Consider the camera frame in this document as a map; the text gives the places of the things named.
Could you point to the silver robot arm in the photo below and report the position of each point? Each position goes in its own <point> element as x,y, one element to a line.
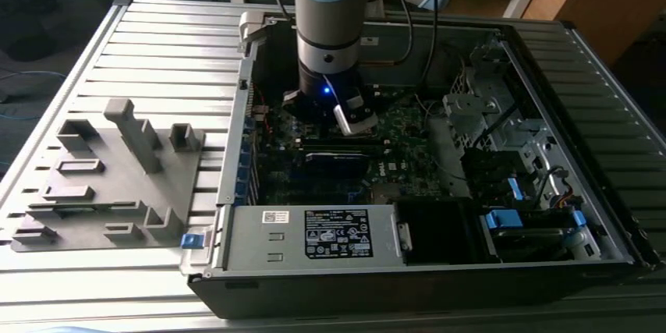
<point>327,25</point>

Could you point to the black RAM slot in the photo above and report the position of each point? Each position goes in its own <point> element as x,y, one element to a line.
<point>365,140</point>

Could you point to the black graphics card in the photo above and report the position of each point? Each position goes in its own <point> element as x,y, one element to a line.
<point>338,165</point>

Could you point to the green motherboard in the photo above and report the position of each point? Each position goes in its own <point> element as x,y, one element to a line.
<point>411,161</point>

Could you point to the grey case hinge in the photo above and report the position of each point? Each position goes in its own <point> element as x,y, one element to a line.
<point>250,23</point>

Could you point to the brown chipset heatsink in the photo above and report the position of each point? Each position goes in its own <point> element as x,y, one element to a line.
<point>387,191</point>

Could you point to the grey plastic bar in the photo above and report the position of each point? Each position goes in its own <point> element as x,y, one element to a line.
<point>442,146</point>

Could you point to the silver disk bay cage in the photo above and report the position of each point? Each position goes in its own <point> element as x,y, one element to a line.
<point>466,105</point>

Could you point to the grey power supply unit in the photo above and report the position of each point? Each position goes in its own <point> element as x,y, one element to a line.
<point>250,247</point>

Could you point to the black fan shroud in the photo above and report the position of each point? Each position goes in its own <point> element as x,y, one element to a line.
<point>431,231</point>

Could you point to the grey parts rack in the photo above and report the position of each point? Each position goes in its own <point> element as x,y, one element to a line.
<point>119,177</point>

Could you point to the blue case latch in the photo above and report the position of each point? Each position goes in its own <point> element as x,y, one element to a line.
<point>191,241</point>

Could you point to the blue bay latch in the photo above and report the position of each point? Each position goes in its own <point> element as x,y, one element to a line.
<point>515,188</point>

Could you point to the hard disk in blue carrier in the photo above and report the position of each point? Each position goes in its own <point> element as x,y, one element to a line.
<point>502,218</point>

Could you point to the black open PC case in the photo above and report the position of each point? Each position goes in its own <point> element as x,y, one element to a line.
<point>365,294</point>

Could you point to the black office chair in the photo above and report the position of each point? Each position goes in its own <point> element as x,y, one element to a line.
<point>31,36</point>

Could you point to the pale blue object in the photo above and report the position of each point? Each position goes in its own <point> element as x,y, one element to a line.
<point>72,330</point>

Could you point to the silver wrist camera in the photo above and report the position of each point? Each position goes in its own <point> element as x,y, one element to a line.
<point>346,122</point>

